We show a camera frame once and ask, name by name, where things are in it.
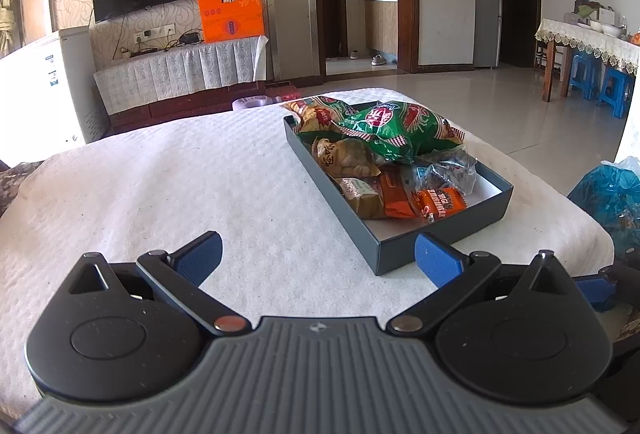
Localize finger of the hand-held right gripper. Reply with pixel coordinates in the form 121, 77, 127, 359
574, 275, 619, 313

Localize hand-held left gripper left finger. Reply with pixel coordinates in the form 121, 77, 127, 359
62, 230, 253, 339

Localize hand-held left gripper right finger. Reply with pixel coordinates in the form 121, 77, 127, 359
385, 230, 581, 339

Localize grey shallow cardboard box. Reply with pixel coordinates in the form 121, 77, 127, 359
282, 101, 515, 276

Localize orange snack packet white print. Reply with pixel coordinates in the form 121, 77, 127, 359
410, 187, 467, 222

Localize orange brown snack bar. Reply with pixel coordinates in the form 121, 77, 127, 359
377, 166, 418, 219

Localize clear packet dark candy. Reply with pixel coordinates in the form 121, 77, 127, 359
407, 149, 478, 195

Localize olive brown snack packet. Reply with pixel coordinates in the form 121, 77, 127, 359
340, 176, 388, 219

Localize beige pastry packet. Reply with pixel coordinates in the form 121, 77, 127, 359
312, 138, 382, 179

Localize green snack bag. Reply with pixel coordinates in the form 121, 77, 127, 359
345, 101, 466, 165
280, 96, 371, 149

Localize white textured bed cover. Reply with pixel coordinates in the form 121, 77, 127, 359
0, 88, 616, 420

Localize blue plastic bag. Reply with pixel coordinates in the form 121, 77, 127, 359
567, 157, 640, 259

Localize dark wooden television cabinet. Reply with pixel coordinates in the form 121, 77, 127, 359
107, 81, 301, 132

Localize purple detergent bottle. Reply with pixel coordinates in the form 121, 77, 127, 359
231, 94, 273, 111

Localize red plastic tray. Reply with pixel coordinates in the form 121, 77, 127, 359
265, 82, 301, 102

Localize patterned white cabinet cloth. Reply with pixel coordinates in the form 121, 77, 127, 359
92, 36, 270, 115

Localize blue plastic stool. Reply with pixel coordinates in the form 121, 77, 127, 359
597, 68, 630, 119
567, 52, 601, 100

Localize brown floral blanket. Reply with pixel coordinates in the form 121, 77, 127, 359
0, 160, 46, 219

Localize white chest freezer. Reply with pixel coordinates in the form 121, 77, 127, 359
0, 26, 108, 159

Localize wooden kitchen cabinet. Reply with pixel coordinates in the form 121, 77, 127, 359
364, 0, 399, 57

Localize lace cream tablecloth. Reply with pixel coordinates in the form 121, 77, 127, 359
535, 18, 640, 77

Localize orange gift box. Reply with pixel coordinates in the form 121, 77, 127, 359
195, 0, 266, 43

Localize grey refrigerator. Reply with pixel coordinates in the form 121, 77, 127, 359
472, 0, 503, 69

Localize dark wooden door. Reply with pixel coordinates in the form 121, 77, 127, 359
492, 0, 542, 68

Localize cardboard boxes on table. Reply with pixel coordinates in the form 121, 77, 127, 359
562, 1, 617, 32

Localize white wall outlets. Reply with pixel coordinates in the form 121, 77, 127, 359
132, 24, 176, 39

